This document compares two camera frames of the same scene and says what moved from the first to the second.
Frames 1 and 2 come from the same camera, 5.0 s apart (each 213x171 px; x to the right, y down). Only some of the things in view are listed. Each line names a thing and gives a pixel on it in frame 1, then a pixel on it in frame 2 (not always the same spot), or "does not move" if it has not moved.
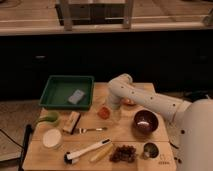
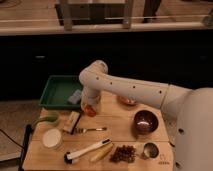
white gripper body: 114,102 -> 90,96
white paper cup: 52,138 does not move
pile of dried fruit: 123,153 does not move
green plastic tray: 68,92 does not move
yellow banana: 103,152 does not move
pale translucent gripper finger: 117,115 -> 98,109
